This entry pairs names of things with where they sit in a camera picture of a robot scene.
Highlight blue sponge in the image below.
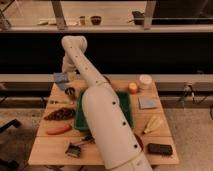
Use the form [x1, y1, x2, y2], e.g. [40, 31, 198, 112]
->
[53, 73, 69, 84]

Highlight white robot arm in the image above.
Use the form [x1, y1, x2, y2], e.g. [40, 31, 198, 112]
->
[61, 36, 153, 171]

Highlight blue plastic cup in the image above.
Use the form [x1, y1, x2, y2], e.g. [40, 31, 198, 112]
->
[57, 83, 67, 91]

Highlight small metal cup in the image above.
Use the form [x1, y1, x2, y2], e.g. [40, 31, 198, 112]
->
[65, 87, 76, 100]

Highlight green plastic tray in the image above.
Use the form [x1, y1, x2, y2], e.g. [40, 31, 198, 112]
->
[74, 91, 134, 132]

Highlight orange carrot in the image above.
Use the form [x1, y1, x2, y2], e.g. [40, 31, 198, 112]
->
[46, 124, 72, 135]

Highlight small background jar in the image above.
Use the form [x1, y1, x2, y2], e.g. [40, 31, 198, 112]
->
[79, 16, 86, 26]

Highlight dark red background bowl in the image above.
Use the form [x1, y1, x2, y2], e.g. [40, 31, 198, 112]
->
[90, 16, 102, 25]

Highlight white lidded container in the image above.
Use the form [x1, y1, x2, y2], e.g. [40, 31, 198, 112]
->
[139, 74, 152, 89]

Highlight blue grey cloth square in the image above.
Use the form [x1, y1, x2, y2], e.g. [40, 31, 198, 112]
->
[138, 96, 157, 109]

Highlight dark background pot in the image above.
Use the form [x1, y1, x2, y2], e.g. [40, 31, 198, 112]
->
[131, 11, 144, 25]

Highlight orange plastic bowl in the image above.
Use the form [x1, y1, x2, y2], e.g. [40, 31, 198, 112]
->
[134, 134, 143, 150]

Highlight black rectangular eraser block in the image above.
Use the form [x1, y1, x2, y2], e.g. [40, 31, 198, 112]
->
[147, 143, 173, 156]

